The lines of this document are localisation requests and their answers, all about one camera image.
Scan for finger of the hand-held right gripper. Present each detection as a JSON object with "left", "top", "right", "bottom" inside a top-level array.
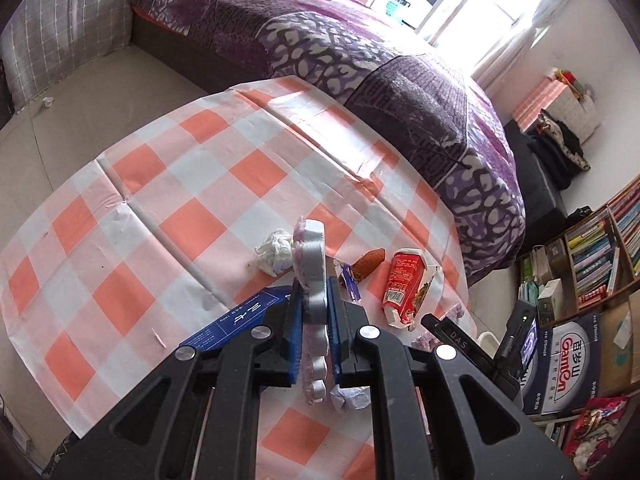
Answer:
[{"left": 421, "top": 313, "right": 497, "bottom": 377}]

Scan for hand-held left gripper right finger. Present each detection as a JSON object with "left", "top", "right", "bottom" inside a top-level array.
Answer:
[{"left": 327, "top": 277, "right": 593, "bottom": 480}]

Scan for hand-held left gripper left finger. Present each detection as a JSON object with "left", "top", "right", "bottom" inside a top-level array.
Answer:
[{"left": 50, "top": 280, "right": 304, "bottom": 480}]

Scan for white plastic bin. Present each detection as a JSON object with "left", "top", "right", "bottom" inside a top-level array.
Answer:
[{"left": 476, "top": 332, "right": 502, "bottom": 357}]

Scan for small blue wrapper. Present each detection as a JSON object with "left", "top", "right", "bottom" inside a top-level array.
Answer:
[{"left": 334, "top": 259, "right": 362, "bottom": 305}]

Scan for blue carton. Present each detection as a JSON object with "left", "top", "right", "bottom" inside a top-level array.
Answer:
[{"left": 179, "top": 286, "right": 293, "bottom": 356}]

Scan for white wrapper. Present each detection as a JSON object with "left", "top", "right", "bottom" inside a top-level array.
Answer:
[{"left": 330, "top": 385, "right": 371, "bottom": 413}]

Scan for crushed red and white packet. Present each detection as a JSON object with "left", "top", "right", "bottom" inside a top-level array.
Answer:
[{"left": 382, "top": 247, "right": 441, "bottom": 331}]

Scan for orange-brown snack piece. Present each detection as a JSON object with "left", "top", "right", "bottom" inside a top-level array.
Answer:
[{"left": 351, "top": 248, "right": 386, "bottom": 281}]

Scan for white tissue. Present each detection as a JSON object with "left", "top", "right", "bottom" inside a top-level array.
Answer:
[{"left": 255, "top": 229, "right": 296, "bottom": 276}]

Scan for blue and white cardboard box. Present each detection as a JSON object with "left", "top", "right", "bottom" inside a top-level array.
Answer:
[{"left": 520, "top": 292, "right": 640, "bottom": 416}]

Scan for red patterned bag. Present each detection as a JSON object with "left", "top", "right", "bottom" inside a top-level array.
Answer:
[{"left": 562, "top": 395, "right": 631, "bottom": 476}]

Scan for rows of books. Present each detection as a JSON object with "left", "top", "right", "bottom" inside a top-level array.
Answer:
[{"left": 520, "top": 187, "right": 640, "bottom": 311}]

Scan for black cabinet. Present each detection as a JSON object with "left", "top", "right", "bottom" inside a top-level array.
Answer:
[{"left": 502, "top": 120, "right": 568, "bottom": 231}]

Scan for wooden bookshelf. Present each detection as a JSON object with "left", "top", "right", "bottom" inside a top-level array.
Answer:
[{"left": 517, "top": 175, "right": 640, "bottom": 326}]

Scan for orange and white checked tablecloth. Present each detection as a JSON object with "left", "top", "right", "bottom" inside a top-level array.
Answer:
[{"left": 0, "top": 76, "right": 471, "bottom": 480}]

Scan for pile of dark clothes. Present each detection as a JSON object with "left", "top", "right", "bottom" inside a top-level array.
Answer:
[{"left": 527, "top": 112, "right": 591, "bottom": 191}]

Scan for pink checked storage box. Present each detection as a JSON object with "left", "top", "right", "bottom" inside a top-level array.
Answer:
[{"left": 512, "top": 72, "right": 603, "bottom": 136}]

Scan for bed with purple quilt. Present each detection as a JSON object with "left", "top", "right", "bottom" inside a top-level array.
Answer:
[{"left": 127, "top": 0, "right": 526, "bottom": 281}]

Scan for white curtain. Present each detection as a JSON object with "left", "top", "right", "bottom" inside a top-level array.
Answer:
[{"left": 470, "top": 0, "right": 581, "bottom": 91}]

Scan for grey checked cushion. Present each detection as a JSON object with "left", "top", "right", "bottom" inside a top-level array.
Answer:
[{"left": 0, "top": 0, "right": 138, "bottom": 111}]

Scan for dark bed frame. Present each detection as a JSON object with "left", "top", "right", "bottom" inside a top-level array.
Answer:
[{"left": 131, "top": 7, "right": 273, "bottom": 95}]

